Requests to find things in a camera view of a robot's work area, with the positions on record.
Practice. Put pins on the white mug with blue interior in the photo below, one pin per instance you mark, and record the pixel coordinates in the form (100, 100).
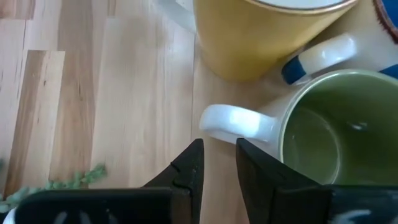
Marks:
(342, 53)

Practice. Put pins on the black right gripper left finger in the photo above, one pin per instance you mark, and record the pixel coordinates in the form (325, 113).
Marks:
(183, 177)

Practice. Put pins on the succulent plant in black pot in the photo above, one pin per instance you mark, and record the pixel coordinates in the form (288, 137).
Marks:
(56, 185)

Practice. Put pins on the yellow mug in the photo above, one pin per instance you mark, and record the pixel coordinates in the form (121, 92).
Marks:
(248, 40)

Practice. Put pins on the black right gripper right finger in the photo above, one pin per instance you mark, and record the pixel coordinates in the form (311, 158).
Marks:
(264, 186)

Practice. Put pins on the white mug with green interior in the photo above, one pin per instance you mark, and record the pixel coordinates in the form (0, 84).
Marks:
(326, 130)

